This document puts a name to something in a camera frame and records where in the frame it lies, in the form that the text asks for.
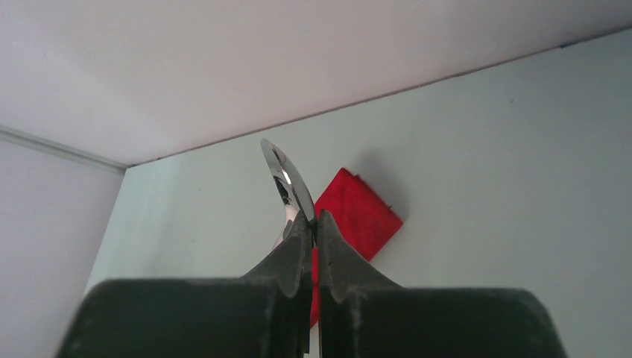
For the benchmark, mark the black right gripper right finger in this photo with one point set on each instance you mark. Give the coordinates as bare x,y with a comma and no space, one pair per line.
365,314

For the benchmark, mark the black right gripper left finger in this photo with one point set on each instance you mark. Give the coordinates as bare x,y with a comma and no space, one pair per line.
264,313

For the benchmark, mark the red cloth napkin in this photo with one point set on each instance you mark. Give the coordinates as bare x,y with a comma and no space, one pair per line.
365,221

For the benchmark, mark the aluminium corner frame post left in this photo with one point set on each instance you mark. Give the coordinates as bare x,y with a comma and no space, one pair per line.
58,150

